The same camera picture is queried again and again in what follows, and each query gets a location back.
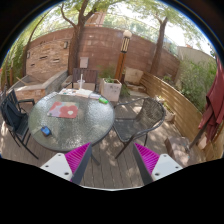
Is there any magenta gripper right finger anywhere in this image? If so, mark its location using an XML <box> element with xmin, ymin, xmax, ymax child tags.
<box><xmin>132</xmin><ymin>142</ymin><xmax>184</xmax><ymax>186</ymax></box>

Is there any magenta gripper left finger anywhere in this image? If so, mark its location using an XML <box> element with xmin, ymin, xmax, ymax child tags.
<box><xmin>40</xmin><ymin>142</ymin><xmax>93</xmax><ymax>186</ymax></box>

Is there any blue computer mouse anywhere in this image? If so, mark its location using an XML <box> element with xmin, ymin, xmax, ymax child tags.
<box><xmin>41</xmin><ymin>126</ymin><xmax>51</xmax><ymax>137</ymax></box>

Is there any red floral mouse pad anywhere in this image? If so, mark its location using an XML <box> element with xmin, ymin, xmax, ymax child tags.
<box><xmin>47</xmin><ymin>101</ymin><xmax>79</xmax><ymax>118</ymax></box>

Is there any round glass patio table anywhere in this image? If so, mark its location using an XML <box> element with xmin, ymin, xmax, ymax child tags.
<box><xmin>28</xmin><ymin>94</ymin><xmax>115</xmax><ymax>153</ymax></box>

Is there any black metal mesh chair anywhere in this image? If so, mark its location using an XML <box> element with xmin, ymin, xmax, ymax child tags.
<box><xmin>113</xmin><ymin>97</ymin><xmax>166</xmax><ymax>158</ymax></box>

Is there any wooden slat fence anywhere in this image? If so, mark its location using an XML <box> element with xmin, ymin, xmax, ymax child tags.
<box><xmin>140</xmin><ymin>72</ymin><xmax>224</xmax><ymax>161</ymax></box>

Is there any green bottle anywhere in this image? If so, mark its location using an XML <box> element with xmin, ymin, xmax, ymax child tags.
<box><xmin>99</xmin><ymin>97</ymin><xmax>108</xmax><ymax>104</ymax></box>

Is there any white papers stack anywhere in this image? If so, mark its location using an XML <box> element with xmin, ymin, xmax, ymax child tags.
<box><xmin>60</xmin><ymin>88</ymin><xmax>100</xmax><ymax>99</ymax></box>

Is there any black folding chair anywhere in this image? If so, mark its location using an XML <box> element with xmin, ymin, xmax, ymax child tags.
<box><xmin>0</xmin><ymin>90</ymin><xmax>37</xmax><ymax>158</ymax></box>

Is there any folded red patio umbrella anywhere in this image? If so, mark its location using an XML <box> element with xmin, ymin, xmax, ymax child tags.
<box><xmin>189</xmin><ymin>58</ymin><xmax>224</xmax><ymax>148</ymax></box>

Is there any white square planter box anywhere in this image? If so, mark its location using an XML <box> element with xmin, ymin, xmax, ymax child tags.
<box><xmin>101</xmin><ymin>78</ymin><xmax>122</xmax><ymax>102</ymax></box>

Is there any white candle stick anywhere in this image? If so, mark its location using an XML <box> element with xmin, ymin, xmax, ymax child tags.
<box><xmin>79</xmin><ymin>74</ymin><xmax>83</xmax><ymax>89</ymax></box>

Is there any dark wooden chair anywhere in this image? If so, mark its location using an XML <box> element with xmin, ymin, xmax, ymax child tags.
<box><xmin>62</xmin><ymin>68</ymin><xmax>98</xmax><ymax>91</ymax></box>

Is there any right tree trunk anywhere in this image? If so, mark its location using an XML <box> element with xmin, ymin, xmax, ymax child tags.
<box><xmin>150</xmin><ymin>15</ymin><xmax>168</xmax><ymax>75</ymax></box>

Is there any tree trunk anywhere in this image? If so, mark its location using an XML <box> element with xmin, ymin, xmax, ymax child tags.
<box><xmin>60</xmin><ymin>0</ymin><xmax>100</xmax><ymax>75</ymax></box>
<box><xmin>150</xmin><ymin>15</ymin><xmax>168</xmax><ymax>75</ymax></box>

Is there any left tree trunk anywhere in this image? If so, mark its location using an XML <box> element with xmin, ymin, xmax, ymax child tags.
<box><xmin>60</xmin><ymin>0</ymin><xmax>100</xmax><ymax>75</ymax></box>

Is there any wooden garden lamp post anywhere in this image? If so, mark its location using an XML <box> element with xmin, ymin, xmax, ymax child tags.
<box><xmin>115</xmin><ymin>30</ymin><xmax>132</xmax><ymax>80</ymax></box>

